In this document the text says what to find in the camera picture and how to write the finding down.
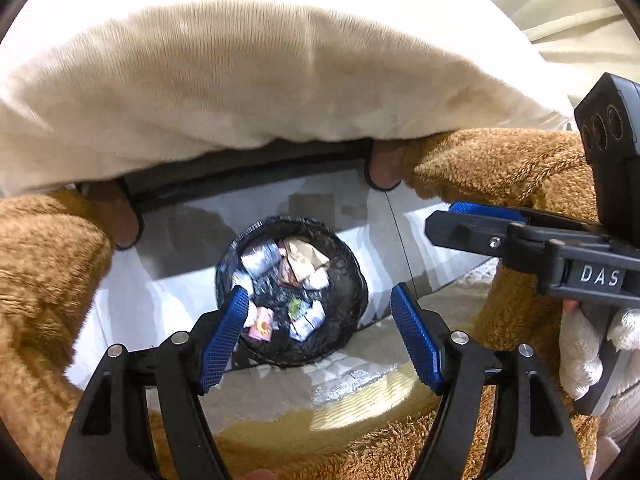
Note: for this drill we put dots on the cream curtain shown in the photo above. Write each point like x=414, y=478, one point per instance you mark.
x=575, y=20

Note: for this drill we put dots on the pale woven rug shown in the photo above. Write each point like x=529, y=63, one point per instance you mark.
x=350, y=375

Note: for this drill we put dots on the person's leg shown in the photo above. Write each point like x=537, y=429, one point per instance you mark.
x=500, y=160
x=40, y=285

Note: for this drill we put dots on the person's right hand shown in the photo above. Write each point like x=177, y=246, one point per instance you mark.
x=577, y=350

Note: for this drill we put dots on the black bed frame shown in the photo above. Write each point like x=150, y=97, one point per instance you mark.
x=250, y=180

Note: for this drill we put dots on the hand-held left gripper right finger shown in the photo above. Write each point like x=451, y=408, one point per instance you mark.
x=415, y=340

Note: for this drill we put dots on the person's right leg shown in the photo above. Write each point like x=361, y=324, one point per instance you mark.
x=500, y=160

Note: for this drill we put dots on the white tissue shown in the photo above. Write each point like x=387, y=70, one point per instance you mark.
x=307, y=327

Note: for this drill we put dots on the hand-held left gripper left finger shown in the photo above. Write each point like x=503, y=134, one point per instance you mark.
x=225, y=340

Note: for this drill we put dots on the beige paper bag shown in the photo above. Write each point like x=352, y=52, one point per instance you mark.
x=305, y=260

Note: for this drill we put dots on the black trash bin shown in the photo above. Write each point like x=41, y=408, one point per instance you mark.
x=345, y=280

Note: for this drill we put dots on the beige fleece blanket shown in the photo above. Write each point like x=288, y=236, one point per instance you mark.
x=250, y=85

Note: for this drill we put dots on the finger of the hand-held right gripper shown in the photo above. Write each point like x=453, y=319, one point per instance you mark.
x=470, y=232
x=485, y=208

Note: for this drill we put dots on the person's left leg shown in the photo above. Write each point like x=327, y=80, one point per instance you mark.
x=40, y=285

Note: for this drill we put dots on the pink cake box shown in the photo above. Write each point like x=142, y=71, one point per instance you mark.
x=262, y=329

